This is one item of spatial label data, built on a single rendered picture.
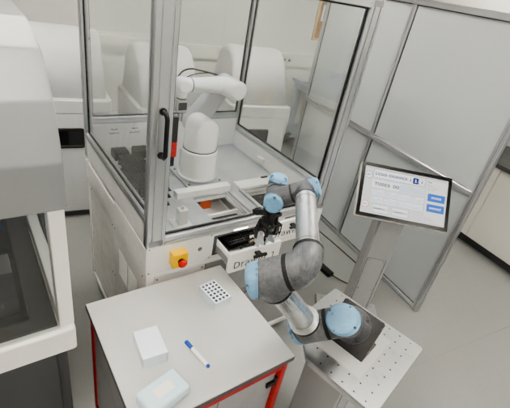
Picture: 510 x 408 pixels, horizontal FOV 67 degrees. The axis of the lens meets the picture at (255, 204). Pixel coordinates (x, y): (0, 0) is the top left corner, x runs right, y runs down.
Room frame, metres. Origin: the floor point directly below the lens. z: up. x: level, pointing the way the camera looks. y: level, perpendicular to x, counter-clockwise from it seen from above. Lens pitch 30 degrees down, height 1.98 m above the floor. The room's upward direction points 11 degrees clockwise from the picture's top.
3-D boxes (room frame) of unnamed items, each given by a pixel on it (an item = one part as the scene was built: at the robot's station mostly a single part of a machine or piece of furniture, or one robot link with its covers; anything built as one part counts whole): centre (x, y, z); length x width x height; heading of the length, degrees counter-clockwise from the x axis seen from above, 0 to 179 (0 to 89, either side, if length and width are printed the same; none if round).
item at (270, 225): (1.40, -0.08, 1.10); 0.09 x 0.08 x 0.12; 40
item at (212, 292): (1.24, 0.09, 0.78); 0.12 x 0.08 x 0.04; 47
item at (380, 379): (1.15, -0.51, 0.70); 0.45 x 0.44 x 0.12; 52
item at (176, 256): (1.31, 0.28, 0.88); 0.07 x 0.05 x 0.07; 130
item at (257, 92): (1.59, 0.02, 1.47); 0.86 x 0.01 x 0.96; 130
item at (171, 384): (0.75, 0.17, 0.78); 0.15 x 0.10 x 0.04; 144
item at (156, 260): (1.93, 0.32, 0.87); 1.02 x 0.95 x 0.14; 130
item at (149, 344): (0.91, 0.27, 0.79); 0.13 x 0.09 x 0.05; 36
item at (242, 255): (1.44, -0.05, 0.87); 0.29 x 0.02 x 0.11; 130
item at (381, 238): (1.99, -0.81, 0.51); 0.50 x 0.45 x 1.02; 0
